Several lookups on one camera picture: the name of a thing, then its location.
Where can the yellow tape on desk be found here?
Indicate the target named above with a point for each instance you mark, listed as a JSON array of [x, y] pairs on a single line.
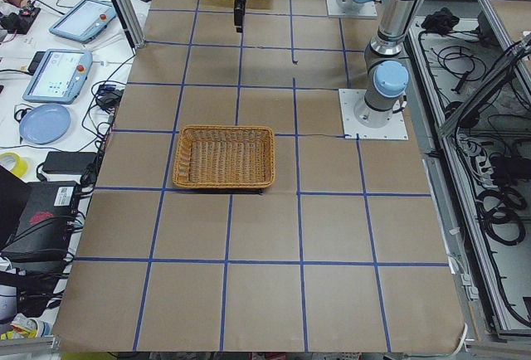
[[15, 164]]

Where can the black power adapter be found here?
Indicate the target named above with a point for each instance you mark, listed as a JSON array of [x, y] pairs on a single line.
[[71, 163]]

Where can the lower teach pendant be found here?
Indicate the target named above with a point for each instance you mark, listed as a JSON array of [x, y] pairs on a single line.
[[59, 77]]

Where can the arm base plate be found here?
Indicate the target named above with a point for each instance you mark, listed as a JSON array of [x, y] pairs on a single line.
[[345, 8], [361, 122]]

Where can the black computer box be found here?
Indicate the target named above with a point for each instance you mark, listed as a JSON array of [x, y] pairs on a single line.
[[48, 221]]

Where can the blue plate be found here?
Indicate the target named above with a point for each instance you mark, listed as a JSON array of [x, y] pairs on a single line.
[[45, 124]]

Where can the upper teach pendant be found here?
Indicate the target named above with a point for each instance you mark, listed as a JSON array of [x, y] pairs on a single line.
[[85, 21]]

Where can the aluminium frame post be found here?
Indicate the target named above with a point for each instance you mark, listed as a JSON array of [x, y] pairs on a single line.
[[130, 23]]

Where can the black cloth bundle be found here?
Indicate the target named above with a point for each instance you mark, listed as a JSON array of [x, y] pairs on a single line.
[[441, 22]]

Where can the teach pendant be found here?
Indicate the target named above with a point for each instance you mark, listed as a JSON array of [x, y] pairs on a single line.
[[85, 21], [59, 77]]

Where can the brown wicker basket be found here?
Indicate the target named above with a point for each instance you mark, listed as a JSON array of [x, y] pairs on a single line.
[[225, 157]]

